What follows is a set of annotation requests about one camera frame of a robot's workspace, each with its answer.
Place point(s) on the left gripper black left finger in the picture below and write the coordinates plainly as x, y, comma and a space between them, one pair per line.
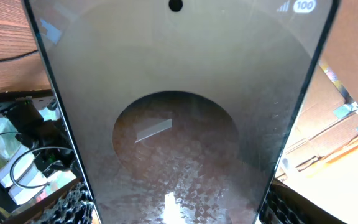
75, 206

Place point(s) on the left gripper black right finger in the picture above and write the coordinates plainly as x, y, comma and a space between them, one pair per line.
284, 205

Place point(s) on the Galaxy smartphone with bronze screen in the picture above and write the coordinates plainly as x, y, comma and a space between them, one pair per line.
179, 111

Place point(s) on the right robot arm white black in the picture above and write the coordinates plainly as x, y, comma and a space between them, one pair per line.
36, 158

